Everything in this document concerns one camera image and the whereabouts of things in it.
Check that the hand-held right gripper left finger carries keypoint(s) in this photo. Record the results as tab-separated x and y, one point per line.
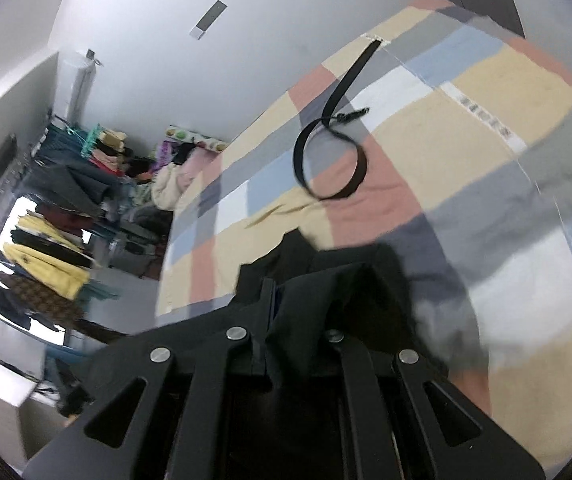
201	360

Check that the green sock hanger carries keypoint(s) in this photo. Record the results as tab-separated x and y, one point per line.
103	145

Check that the yellow fleece robe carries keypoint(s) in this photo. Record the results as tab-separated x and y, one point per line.
51	260

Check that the white air conditioner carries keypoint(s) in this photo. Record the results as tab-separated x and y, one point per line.
73	85

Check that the black puffer jacket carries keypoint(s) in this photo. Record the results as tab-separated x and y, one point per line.
306	310

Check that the grey wall control panel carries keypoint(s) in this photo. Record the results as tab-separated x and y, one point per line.
208	19

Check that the pink cloth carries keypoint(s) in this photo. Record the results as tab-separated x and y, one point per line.
198	170

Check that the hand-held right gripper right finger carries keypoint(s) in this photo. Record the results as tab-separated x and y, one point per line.
360	385

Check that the dotted white pillow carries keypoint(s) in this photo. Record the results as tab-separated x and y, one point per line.
196	139

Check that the brown houndstooth scarf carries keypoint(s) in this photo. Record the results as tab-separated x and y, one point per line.
46	300

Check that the black belt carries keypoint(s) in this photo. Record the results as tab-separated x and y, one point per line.
362	165

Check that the cream fluffy blanket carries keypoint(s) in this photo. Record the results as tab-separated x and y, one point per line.
168	187

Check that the grey wool coat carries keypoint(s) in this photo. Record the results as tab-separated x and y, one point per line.
76	187

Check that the bed with checked sheet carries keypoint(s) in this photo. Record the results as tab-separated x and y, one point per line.
490	110

